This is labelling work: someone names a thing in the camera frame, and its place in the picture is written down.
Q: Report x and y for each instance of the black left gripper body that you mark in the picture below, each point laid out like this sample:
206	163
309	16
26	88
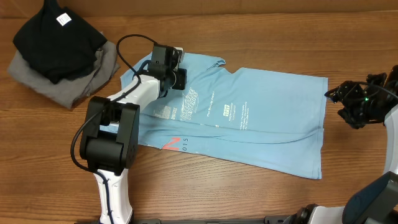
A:
176	77

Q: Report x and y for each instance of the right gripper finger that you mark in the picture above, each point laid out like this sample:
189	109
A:
354	117
347	92

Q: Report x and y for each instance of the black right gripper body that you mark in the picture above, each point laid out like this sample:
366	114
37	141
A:
371	108

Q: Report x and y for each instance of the light blue printed t-shirt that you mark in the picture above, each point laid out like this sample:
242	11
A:
262	118

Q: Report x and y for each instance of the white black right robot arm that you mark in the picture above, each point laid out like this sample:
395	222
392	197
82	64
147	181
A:
373	204

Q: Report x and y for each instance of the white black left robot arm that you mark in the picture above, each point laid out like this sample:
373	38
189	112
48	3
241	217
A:
109	136

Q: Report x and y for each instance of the folded grey t-shirt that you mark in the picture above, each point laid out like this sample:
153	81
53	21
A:
67	92

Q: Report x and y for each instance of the folded black t-shirt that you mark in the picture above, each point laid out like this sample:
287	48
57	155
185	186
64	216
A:
58	43

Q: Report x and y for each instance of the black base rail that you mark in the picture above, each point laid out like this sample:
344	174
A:
265	220

